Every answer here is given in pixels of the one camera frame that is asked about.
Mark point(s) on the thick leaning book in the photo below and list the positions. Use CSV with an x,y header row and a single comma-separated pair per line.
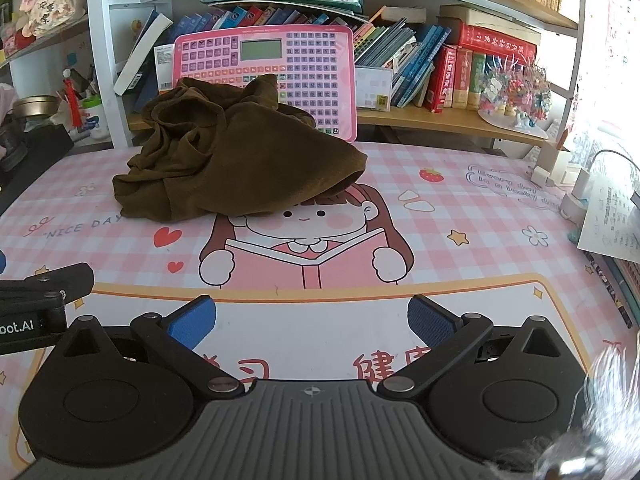
x,y
145,52

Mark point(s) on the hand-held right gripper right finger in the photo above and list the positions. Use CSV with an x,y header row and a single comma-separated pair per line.
x,y
430,322

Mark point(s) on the brown pants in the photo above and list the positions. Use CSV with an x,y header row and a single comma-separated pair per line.
x,y
225,160

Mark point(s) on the white pen cup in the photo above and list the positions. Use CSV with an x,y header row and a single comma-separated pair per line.
x,y
95,120

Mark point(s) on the wooden bookshelf with white frame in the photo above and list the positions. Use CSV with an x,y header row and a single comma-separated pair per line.
x,y
425,117

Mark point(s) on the pink cartoon desk mat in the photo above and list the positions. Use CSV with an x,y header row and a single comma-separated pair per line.
x,y
450,240

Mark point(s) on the colourful paper flower ornament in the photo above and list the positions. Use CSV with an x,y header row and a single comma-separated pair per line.
x,y
515,90

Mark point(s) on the black case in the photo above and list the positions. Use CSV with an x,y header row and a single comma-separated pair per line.
x,y
30,160

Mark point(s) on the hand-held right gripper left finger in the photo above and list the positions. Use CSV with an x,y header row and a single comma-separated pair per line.
x,y
192,322

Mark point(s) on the small cardboard box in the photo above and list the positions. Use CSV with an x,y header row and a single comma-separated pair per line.
x,y
552,157

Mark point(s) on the pink learning toy tablet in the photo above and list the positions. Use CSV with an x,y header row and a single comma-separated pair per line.
x,y
310,60

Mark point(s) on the red tassel ornament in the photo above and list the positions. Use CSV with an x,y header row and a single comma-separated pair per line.
x,y
74,100

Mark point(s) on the row of colourful books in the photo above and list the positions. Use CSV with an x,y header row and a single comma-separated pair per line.
x,y
452,80

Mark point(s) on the white box with barcode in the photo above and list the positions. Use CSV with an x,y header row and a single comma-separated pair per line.
x,y
372,87

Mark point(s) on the stack of flat books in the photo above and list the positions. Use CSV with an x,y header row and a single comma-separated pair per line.
x,y
617,280

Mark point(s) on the white printed paper sheet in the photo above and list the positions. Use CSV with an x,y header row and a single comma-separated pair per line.
x,y
612,215

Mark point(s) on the white fluffy tassel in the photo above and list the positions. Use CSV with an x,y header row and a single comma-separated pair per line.
x,y
612,385

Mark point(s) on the golden round tin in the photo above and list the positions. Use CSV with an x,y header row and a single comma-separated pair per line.
x,y
34,106

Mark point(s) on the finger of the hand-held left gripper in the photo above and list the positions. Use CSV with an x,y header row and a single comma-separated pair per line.
x,y
65,280

